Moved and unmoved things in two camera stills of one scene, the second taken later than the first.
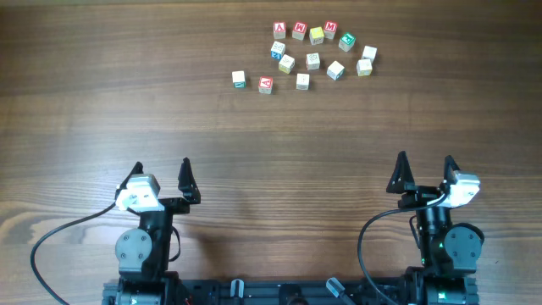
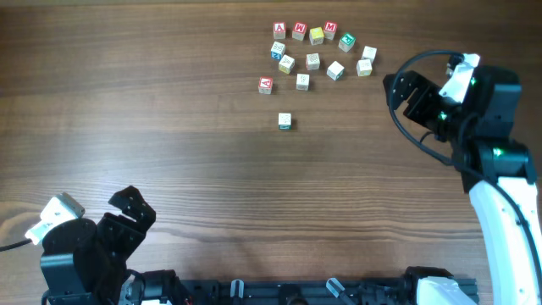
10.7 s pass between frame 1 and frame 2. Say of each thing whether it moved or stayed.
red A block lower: stayed
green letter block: stayed
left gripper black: moved
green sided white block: moved
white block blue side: stayed
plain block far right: stayed
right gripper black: moved
